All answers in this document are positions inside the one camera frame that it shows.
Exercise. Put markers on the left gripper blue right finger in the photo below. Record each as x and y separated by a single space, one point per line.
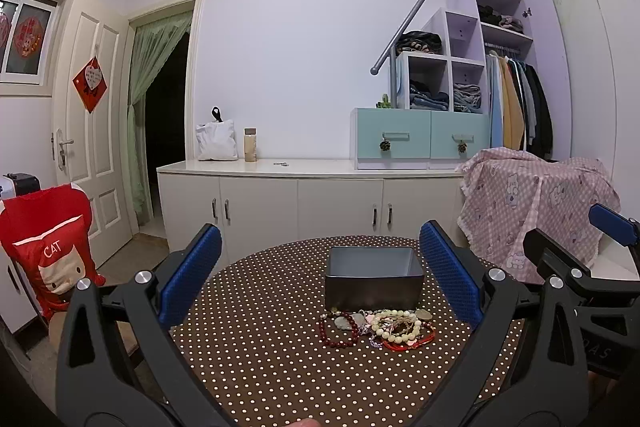
524 363

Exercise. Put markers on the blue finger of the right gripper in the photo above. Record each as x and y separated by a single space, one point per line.
557 267
622 230

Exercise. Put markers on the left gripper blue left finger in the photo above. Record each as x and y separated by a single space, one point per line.
118 365

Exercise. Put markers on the dark metal jewelry box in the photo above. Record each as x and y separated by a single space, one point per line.
372 278

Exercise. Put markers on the pink checkered cover cloth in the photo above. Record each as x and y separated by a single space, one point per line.
508 193

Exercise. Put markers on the brown polka dot tablecloth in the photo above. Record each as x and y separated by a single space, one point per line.
252 338

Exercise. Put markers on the hanging clothes row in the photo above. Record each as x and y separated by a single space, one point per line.
519 113

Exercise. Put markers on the red cat chair cover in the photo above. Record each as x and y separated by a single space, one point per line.
47 234

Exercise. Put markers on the white low cabinet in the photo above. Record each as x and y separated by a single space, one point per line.
270 202

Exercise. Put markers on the teal drawer unit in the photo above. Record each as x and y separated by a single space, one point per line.
415 139

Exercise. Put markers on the white tote bag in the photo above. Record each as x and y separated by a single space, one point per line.
216 139

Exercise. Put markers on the white panel door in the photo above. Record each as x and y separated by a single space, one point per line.
87 146

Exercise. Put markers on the lilac shelf wardrobe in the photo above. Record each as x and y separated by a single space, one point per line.
527 30

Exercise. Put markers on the glass jar with lid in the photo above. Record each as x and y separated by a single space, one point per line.
250 144

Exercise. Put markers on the red diamond door decoration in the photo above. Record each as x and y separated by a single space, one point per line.
90 84

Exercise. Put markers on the green door curtain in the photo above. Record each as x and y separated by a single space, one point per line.
155 110

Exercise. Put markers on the window with red paper-cuts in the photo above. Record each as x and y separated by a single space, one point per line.
27 28

